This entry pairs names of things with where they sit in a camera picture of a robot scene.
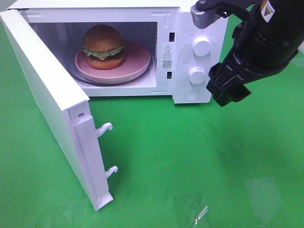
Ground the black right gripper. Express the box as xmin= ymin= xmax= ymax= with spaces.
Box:
xmin=207 ymin=0 xmax=304 ymax=107

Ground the round microwave door button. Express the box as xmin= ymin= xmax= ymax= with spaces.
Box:
xmin=186 ymin=89 xmax=200 ymax=101

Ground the pink round plate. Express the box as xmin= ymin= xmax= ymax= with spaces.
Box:
xmin=75 ymin=40 xmax=151 ymax=85

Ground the burger with lettuce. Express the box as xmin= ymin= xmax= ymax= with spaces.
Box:
xmin=82 ymin=24 xmax=124 ymax=70

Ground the white microwave door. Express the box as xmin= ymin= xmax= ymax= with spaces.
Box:
xmin=0 ymin=9 xmax=118 ymax=210

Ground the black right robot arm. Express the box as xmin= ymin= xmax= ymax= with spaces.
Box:
xmin=207 ymin=0 xmax=304 ymax=106

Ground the lower white microwave knob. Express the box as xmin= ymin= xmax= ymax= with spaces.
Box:
xmin=189 ymin=67 xmax=206 ymax=85

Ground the white microwave knob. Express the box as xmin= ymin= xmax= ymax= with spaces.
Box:
xmin=192 ymin=36 xmax=211 ymax=57
xmin=189 ymin=67 xmax=206 ymax=85

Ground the upper white microwave knob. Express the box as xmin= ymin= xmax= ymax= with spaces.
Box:
xmin=192 ymin=36 xmax=211 ymax=57

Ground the white microwave oven body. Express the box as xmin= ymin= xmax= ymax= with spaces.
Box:
xmin=0 ymin=0 xmax=228 ymax=109

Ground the clear plastic tape piece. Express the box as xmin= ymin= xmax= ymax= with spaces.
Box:
xmin=193 ymin=205 xmax=209 ymax=226

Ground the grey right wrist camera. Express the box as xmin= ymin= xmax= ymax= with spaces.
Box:
xmin=190 ymin=0 xmax=228 ymax=29

